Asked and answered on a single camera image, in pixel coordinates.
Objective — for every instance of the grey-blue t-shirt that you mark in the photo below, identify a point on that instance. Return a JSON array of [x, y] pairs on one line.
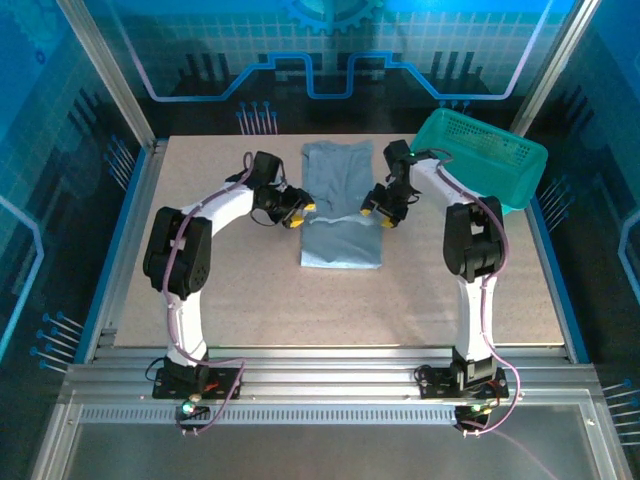
[[342, 220]]

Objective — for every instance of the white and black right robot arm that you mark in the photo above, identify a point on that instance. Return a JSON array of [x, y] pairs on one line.
[[472, 250]]

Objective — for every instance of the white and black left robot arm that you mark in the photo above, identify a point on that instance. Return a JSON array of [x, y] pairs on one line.
[[185, 260]]

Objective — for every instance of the teal plastic basket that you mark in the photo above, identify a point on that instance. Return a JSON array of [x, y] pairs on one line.
[[485, 155]]

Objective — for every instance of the small LED connector board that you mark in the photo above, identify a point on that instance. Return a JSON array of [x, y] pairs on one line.
[[189, 406], [475, 410]]

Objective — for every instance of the grey metal panel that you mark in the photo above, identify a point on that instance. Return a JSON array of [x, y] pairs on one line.
[[325, 452]]

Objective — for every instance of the aluminium mounting rail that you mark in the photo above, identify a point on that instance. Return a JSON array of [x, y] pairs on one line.
[[325, 372]]

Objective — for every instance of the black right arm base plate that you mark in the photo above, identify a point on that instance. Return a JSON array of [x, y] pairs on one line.
[[437, 385]]

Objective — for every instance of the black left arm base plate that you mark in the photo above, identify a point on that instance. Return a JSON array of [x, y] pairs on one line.
[[220, 382]]

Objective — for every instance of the aluminium frame post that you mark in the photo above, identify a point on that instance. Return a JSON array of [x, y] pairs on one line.
[[107, 75], [547, 65]]

